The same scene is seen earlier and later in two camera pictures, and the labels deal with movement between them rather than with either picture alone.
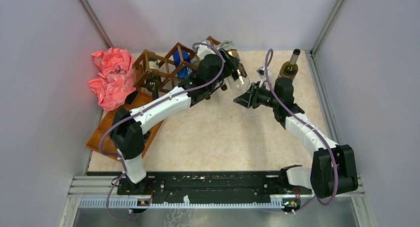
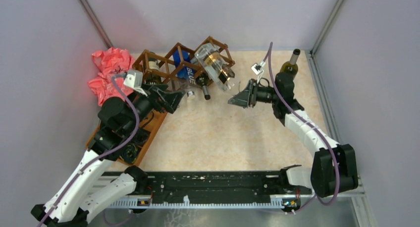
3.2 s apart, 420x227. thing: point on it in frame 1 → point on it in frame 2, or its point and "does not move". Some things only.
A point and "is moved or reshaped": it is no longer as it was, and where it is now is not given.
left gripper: [232, 63] → [169, 100]
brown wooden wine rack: [158, 71] does not move
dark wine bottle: [289, 69] does not move
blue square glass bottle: [184, 70] does not move
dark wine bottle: [153, 82] does not move
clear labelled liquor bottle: [238, 81] is moved or reshaped
